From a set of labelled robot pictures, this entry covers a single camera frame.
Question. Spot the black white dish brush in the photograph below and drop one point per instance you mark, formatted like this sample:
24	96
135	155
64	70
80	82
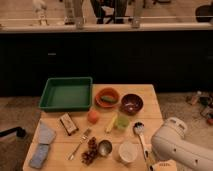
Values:
138	130

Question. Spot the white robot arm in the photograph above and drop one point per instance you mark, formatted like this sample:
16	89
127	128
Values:
168	142

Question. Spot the green plastic cup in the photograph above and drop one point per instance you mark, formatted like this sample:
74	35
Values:
122	123

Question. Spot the white paper cup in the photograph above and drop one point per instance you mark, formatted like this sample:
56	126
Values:
127	152

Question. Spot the orange bowl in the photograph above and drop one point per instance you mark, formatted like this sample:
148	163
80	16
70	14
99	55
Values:
107	92

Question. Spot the green pickle toy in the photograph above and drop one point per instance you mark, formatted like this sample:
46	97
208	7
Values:
108	99

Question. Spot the dark brown bowl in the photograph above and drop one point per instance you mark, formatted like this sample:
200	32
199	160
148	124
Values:
131	104

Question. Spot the yellow banana toy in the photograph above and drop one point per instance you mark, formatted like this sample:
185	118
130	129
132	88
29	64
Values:
111	124

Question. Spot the orange fruit toy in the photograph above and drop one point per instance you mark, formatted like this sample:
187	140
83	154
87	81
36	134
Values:
93	116

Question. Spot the green plastic tray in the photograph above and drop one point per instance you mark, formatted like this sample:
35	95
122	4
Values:
67	94

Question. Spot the wooden table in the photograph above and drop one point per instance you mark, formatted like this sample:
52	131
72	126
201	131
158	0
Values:
63	145

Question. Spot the brown chocolate bar box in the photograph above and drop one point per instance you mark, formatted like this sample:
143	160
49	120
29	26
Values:
68	124

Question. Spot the metal fork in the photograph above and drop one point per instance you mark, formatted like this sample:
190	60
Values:
84	137

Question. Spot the purple grape bunch toy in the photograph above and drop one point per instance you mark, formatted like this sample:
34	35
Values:
91	153

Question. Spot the grey folded cloth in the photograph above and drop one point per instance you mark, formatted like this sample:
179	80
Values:
46	134

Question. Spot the blue sponge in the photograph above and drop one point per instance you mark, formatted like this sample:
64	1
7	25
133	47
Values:
39	156

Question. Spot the black office chair base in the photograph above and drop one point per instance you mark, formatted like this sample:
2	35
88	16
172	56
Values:
18	131

